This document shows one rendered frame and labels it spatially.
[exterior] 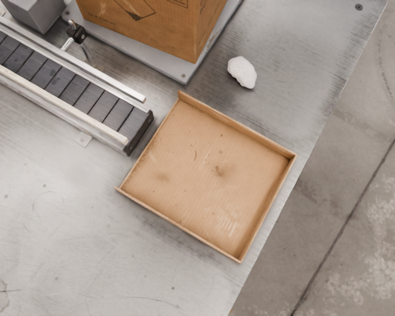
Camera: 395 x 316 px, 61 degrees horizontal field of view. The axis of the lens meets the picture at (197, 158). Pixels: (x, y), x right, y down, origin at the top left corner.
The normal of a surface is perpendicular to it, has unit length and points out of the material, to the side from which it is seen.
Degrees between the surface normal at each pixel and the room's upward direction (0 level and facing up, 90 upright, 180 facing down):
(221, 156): 0
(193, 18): 90
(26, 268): 0
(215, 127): 0
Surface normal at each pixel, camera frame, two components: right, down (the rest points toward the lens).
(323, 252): 0.03, -0.26
